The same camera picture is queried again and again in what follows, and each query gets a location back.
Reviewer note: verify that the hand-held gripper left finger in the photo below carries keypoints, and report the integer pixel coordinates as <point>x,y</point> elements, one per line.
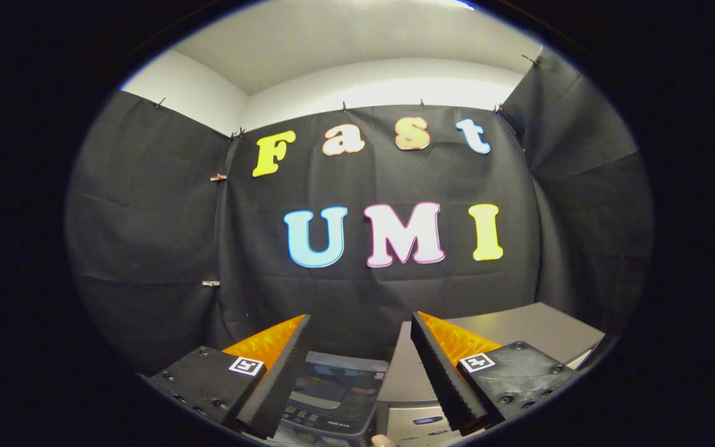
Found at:
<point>280,379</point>

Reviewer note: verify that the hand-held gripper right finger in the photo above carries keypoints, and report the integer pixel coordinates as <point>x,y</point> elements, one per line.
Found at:
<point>438,372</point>

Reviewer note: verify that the small grey washing machine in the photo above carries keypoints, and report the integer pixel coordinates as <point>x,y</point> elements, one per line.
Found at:
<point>332,391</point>

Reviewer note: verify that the black backdrop cloth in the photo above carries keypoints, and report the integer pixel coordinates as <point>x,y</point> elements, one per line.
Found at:
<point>364,298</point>

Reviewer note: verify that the copper clothespin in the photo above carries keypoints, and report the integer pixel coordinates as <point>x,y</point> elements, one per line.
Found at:
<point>218,177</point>

